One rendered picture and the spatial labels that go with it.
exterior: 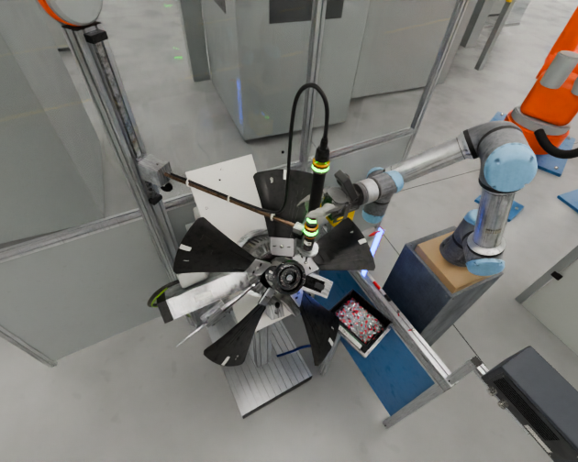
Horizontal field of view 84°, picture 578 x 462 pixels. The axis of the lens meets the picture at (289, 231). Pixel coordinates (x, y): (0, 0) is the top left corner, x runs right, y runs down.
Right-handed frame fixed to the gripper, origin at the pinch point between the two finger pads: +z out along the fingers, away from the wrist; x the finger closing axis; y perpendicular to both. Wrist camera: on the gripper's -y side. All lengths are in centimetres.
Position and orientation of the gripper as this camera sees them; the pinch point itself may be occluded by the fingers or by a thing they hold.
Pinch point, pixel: (305, 208)
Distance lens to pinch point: 91.8
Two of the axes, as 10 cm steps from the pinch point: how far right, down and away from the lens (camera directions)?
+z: -8.8, 3.3, -3.5
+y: -0.6, 6.5, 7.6
